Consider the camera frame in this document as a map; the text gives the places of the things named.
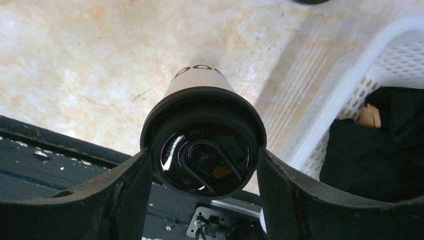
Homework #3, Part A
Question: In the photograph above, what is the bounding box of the white plastic basket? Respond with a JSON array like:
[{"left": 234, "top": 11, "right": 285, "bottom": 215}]
[{"left": 277, "top": 13, "right": 424, "bottom": 179}]

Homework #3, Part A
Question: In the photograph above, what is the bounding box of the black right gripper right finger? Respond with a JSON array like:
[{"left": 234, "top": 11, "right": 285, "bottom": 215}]
[{"left": 257, "top": 147, "right": 424, "bottom": 240}]

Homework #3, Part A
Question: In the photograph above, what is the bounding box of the white paper cup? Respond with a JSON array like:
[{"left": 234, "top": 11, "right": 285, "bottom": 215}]
[{"left": 164, "top": 64, "right": 235, "bottom": 97}]

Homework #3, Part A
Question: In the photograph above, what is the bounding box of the stack of black lids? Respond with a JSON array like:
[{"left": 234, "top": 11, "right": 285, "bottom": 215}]
[{"left": 293, "top": 0, "right": 330, "bottom": 5}]

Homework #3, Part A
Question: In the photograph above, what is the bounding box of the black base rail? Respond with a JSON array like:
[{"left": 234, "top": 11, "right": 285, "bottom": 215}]
[{"left": 0, "top": 116, "right": 267, "bottom": 240}]

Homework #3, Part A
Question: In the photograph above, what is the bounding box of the black cloth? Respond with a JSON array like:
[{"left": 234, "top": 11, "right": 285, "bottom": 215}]
[{"left": 319, "top": 87, "right": 424, "bottom": 203}]

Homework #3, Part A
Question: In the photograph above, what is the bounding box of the black plastic cup lid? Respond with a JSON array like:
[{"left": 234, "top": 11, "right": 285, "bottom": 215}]
[{"left": 139, "top": 86, "right": 267, "bottom": 200}]

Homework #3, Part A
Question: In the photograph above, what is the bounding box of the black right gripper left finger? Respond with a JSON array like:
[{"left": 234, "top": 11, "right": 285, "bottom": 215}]
[{"left": 0, "top": 148, "right": 153, "bottom": 240}]

